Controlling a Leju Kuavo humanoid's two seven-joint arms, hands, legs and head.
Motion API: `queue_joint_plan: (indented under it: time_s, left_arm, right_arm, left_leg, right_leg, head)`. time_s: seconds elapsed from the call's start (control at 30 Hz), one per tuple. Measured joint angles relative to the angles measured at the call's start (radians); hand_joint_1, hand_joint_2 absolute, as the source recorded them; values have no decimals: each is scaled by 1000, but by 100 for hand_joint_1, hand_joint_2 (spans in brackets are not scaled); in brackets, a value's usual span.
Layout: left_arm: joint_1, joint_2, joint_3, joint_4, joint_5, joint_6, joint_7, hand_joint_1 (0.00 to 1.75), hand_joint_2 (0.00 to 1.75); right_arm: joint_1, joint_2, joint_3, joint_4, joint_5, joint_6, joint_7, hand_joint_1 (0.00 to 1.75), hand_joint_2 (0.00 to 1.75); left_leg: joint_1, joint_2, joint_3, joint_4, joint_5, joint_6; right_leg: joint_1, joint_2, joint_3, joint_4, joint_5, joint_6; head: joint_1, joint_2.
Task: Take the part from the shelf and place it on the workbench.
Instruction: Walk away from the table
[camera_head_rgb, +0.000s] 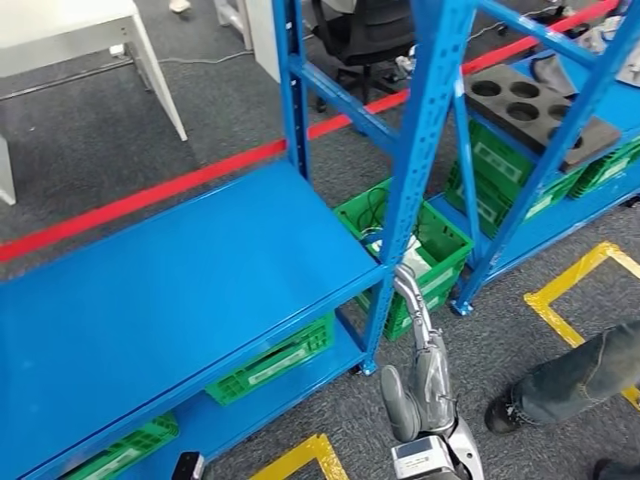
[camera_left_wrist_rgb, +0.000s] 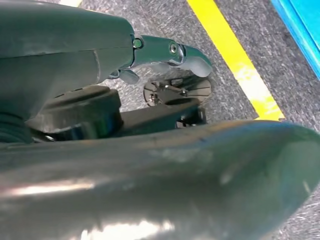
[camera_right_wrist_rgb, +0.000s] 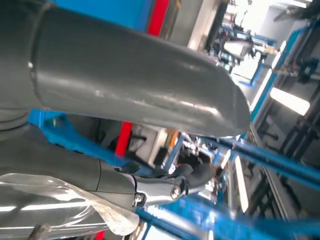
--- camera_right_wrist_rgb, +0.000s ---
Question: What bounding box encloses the blue metal shelf rack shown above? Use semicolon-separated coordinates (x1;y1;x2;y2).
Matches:
27;0;320;240

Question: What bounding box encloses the red floor tape line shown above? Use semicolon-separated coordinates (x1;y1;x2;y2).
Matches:
94;0;171;240

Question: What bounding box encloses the white ceiling light panel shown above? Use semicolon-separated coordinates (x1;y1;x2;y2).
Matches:
269;86;311;117

